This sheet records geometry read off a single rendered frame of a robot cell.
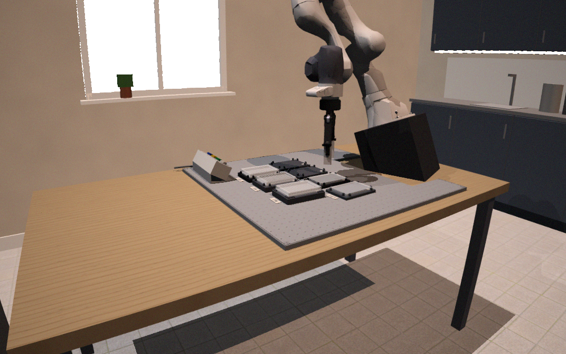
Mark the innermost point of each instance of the grey button panel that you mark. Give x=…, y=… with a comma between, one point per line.
x=213, y=170

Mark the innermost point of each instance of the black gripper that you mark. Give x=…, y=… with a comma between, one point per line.
x=329, y=127

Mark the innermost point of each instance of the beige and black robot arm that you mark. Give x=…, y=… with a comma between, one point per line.
x=333, y=65

